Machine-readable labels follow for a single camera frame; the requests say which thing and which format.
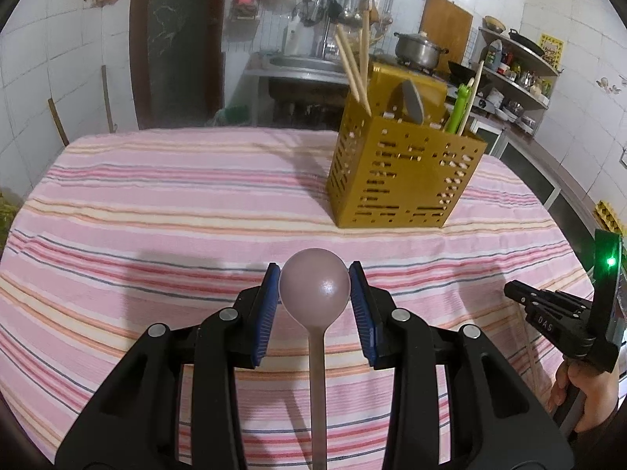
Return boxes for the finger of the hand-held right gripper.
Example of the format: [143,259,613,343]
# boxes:
[524,304,596,353]
[504,280,596,321]

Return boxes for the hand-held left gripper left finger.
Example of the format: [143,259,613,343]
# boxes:
[54,262,282,470]

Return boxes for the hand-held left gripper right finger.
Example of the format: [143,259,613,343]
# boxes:
[348,260,575,470]

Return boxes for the golden perforated utensil holder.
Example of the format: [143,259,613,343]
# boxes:
[326,63,488,228]

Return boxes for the green frog handle fork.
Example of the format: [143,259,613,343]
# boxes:
[443,83,473,134]

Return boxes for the person's right hand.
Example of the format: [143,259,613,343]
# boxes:
[547,360,623,434]

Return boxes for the egg carton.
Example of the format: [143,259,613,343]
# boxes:
[593,199,627,233]

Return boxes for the brown kitchen counter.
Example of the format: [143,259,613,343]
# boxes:
[242,51,627,236]

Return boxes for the pink striped tablecloth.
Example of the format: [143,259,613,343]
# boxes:
[0,127,603,470]

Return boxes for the glass door kitchen cabinet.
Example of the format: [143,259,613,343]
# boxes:
[473,117,601,275]

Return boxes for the cluster of small dishes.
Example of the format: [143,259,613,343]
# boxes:
[495,98,537,133]

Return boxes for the green plastic bag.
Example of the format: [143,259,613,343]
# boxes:
[212,104,252,127]

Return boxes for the grey corner shelf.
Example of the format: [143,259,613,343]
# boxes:
[477,27,559,108]

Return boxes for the row of condiment bottles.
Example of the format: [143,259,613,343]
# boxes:
[500,51,553,99]

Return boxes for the black wok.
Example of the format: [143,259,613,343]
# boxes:
[447,60,483,84]

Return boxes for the large dark sauce bottle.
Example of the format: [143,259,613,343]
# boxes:
[485,39,504,72]

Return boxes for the steel sink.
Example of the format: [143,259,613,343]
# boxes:
[268,54,351,76]

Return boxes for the black pan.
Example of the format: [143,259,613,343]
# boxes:
[508,28,545,57]

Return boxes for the wooden stick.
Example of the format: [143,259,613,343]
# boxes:
[101,65,118,133]
[47,98,70,146]

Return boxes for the steel pot with lid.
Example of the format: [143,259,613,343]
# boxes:
[394,31,450,72]

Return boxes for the white detergent bottle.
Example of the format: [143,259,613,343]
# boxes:
[283,17,307,57]

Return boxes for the yellow plastic bag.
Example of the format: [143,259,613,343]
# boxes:
[0,191,20,250]

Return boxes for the rectangular wooden cutting board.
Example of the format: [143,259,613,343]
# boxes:
[419,0,475,64]

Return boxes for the dark wooden glass door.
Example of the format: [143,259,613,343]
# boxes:
[128,0,231,130]

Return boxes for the small wall sticker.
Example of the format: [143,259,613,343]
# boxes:
[595,76,627,95]

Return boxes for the yellow wall poster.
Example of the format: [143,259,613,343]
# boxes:
[539,33,564,65]

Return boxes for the small wire basket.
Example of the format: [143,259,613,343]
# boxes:
[228,2,260,23]

